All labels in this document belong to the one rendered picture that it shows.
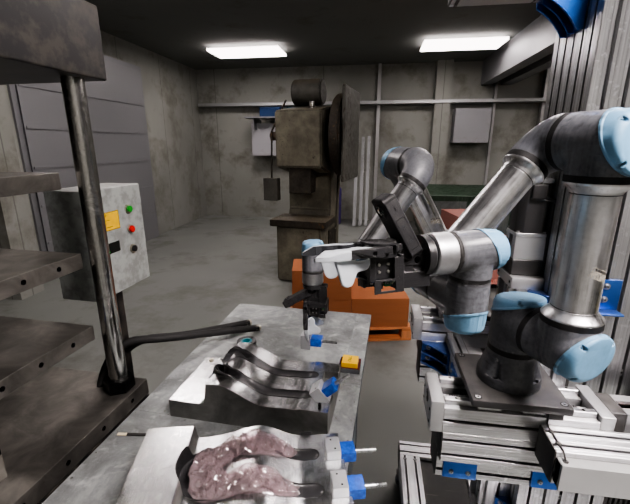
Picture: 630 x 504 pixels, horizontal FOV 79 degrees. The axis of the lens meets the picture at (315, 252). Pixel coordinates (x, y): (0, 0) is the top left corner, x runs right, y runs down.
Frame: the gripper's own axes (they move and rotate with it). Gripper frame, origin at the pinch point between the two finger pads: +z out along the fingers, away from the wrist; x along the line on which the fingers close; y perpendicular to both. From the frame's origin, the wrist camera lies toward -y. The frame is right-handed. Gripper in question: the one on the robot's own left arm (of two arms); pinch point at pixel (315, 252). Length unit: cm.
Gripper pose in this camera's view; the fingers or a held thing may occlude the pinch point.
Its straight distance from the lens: 61.2
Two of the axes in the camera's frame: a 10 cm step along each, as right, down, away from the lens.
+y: 0.4, 9.9, 1.4
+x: -2.9, -1.2, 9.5
